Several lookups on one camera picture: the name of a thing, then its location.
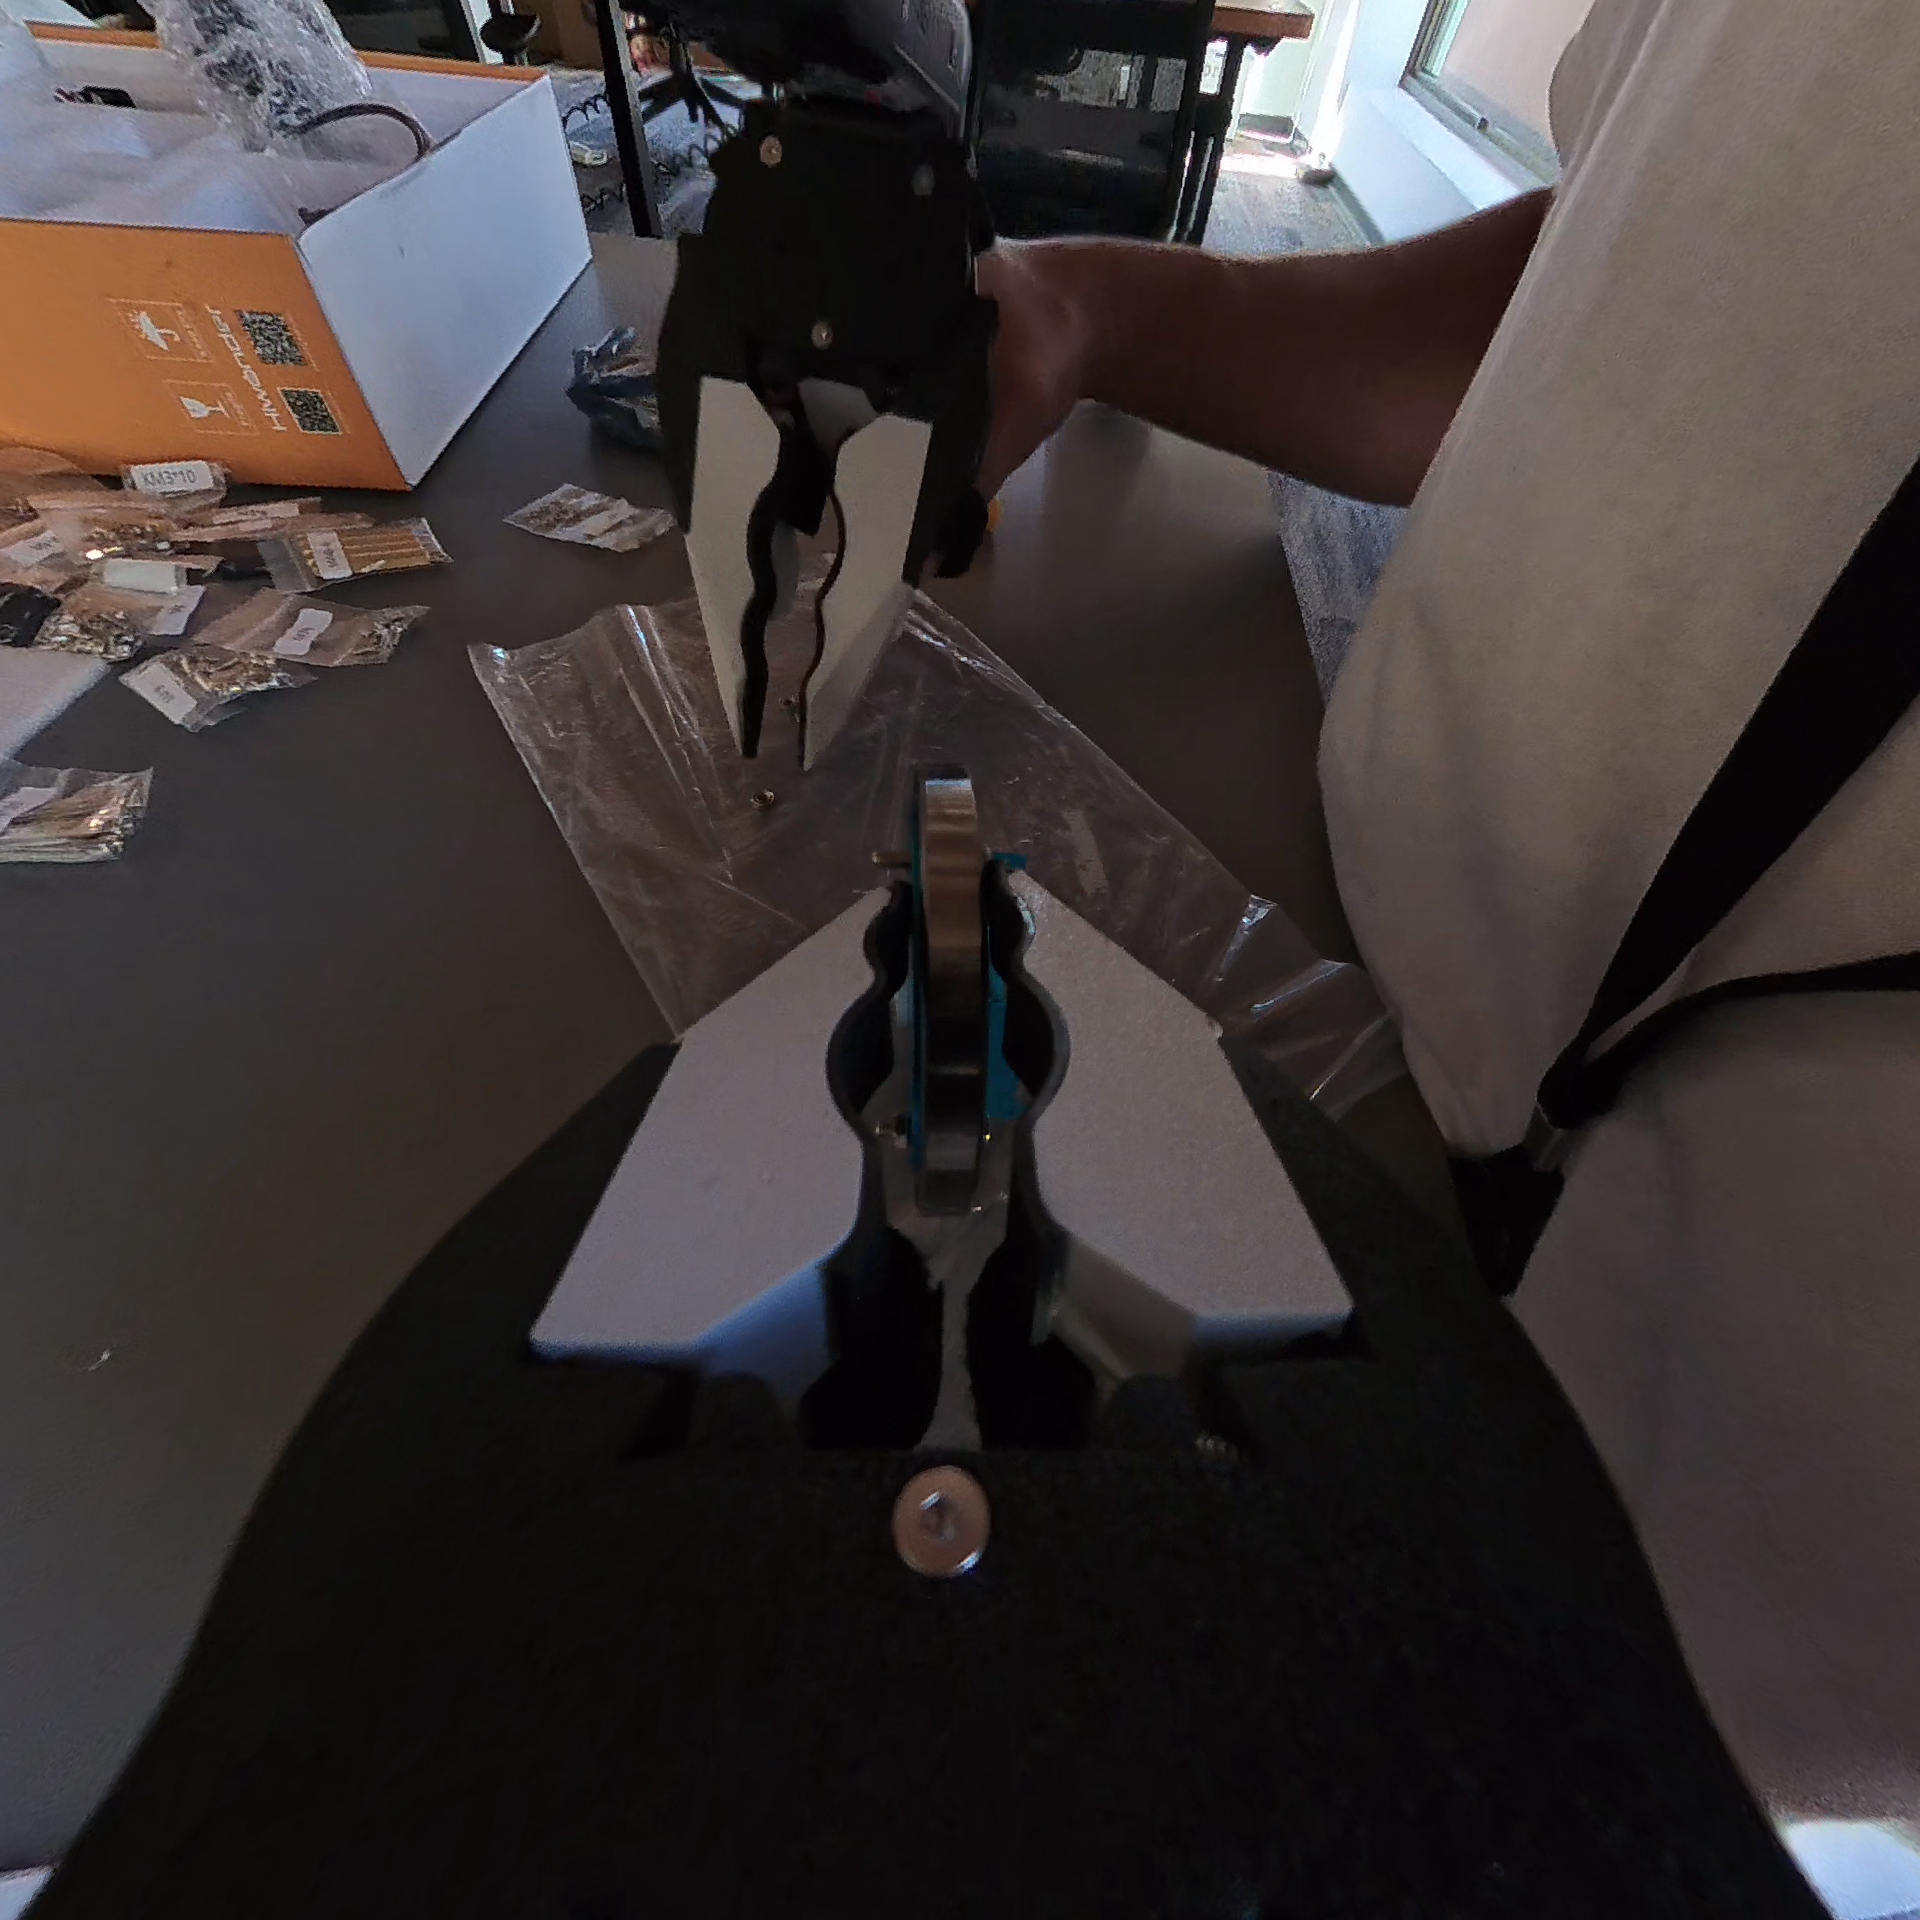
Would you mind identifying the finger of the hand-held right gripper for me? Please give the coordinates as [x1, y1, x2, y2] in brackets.
[800, 412, 935, 775]
[686, 375, 789, 758]

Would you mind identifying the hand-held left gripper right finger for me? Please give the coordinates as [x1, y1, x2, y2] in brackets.
[959, 871, 1346, 1450]

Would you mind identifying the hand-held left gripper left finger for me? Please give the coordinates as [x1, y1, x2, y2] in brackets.
[528, 885, 962, 1450]

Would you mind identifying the blue round plate with bracket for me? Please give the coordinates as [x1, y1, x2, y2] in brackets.
[975, 848, 1033, 1124]

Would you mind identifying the silver round bearing ring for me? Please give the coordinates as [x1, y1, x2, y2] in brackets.
[911, 767, 994, 1215]

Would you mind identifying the person's right forearm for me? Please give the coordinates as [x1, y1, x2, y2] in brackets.
[1082, 188, 1553, 509]

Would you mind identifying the grey desk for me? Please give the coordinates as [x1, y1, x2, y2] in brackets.
[0, 224, 1471, 1877]

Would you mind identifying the person's right hand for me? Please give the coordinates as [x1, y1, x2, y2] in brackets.
[970, 239, 1100, 501]

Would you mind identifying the single clear hardware packet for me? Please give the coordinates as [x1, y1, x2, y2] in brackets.
[502, 483, 677, 554]

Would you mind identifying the dark blue plastic bag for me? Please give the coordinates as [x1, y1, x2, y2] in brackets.
[564, 326, 670, 452]

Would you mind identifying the clear flat plastic bag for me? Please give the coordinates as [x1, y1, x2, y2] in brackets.
[469, 575, 1404, 1292]

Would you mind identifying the black mesh office chair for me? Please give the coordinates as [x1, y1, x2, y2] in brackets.
[970, 0, 1220, 244]

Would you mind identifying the pile of small hardware bags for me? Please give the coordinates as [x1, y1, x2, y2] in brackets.
[0, 447, 455, 736]

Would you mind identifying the bubble wrap bundle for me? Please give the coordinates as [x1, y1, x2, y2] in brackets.
[151, 0, 368, 146]

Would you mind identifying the orange and white cardboard box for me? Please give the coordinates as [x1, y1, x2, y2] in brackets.
[0, 23, 594, 492]

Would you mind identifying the white foam sheet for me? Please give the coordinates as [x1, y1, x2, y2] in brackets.
[0, 644, 106, 758]

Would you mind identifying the clear bag of long screws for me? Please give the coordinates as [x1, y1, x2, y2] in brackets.
[0, 760, 156, 863]

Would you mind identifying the black looped cable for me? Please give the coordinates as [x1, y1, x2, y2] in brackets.
[286, 102, 437, 167]

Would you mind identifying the black strap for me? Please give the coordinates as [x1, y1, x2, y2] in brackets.
[1446, 463, 1920, 1298]

